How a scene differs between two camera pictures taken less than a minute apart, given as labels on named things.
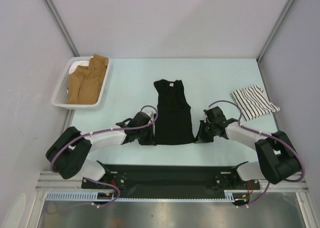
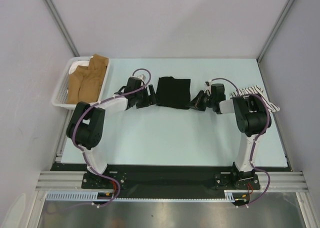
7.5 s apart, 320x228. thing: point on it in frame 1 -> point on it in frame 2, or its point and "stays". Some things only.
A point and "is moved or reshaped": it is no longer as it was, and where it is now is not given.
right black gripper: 202,138 -> 197,101
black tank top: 173,121 is moved or reshaped
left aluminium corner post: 59,21 stays
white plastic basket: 60,92 stays
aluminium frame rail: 53,180 stays
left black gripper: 150,140 -> 145,103
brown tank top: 85,82 stays
